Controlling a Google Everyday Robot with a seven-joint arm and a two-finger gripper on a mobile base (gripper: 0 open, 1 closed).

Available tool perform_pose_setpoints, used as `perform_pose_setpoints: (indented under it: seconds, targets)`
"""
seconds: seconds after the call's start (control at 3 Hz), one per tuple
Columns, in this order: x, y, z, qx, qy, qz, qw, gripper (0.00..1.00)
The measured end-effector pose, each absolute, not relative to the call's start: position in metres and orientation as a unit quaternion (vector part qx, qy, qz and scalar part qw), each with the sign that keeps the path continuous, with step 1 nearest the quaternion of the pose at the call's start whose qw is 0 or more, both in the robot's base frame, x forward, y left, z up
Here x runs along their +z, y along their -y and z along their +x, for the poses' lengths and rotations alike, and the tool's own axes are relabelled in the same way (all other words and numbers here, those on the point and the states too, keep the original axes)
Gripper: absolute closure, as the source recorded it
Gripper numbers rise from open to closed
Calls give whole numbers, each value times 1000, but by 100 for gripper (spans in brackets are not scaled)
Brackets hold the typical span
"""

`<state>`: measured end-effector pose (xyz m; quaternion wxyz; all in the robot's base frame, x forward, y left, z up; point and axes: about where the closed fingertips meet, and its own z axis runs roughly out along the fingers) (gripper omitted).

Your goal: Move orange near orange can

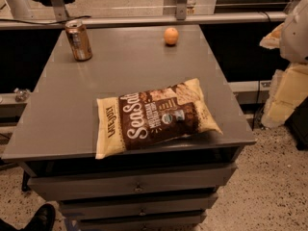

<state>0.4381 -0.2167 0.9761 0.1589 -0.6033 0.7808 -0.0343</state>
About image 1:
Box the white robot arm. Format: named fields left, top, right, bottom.
left=259, top=0, right=308, bottom=64

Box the orange fruit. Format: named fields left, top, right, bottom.
left=164, top=28, right=179, bottom=45

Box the black cable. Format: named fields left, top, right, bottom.
left=0, top=14, right=92, bottom=25

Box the small shiny crumpled object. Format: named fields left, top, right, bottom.
left=13, top=88, right=31, bottom=102

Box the orange soda can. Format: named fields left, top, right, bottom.
left=65, top=19, right=92, bottom=62

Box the grey drawer cabinet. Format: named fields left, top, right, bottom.
left=3, top=26, right=254, bottom=231

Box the metal railing bar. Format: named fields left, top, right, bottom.
left=0, top=12, right=287, bottom=30

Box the sea salt chips bag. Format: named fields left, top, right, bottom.
left=95, top=79, right=220, bottom=159

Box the black shoe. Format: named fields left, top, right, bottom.
left=23, top=203, right=56, bottom=231

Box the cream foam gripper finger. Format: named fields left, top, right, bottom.
left=259, top=23, right=284, bottom=49

